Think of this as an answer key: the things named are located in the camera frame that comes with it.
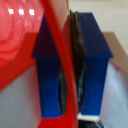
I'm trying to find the red bowl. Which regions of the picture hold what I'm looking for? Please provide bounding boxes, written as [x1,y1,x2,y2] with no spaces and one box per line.
[0,0,83,128]

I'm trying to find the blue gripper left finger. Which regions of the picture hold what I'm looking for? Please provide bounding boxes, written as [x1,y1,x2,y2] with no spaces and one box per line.
[31,21,64,119]

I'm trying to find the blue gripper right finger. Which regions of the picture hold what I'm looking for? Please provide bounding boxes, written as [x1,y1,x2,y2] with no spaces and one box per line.
[69,10,114,117]

